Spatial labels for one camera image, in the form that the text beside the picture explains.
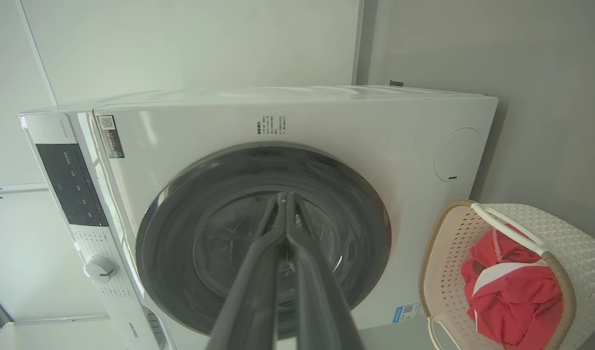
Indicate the red and white garment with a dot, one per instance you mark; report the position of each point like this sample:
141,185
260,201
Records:
516,301

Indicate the white front-load washing machine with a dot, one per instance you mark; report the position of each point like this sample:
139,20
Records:
355,126

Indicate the round dark glass washer door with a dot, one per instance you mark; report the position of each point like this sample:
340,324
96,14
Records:
180,233

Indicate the round white filter cover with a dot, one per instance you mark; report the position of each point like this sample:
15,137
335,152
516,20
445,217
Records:
457,154

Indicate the blue energy label sticker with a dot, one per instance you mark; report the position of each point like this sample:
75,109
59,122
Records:
408,313

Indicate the dark QR code sticker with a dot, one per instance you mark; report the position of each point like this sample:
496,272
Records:
111,138

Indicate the cream perforated laundry basket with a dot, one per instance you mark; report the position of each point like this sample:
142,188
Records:
576,243

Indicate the white washer control knob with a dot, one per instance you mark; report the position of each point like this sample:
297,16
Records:
100,269

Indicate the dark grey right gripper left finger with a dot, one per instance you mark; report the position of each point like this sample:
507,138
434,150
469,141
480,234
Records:
258,282

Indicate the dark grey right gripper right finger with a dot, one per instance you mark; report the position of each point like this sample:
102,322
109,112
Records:
316,301

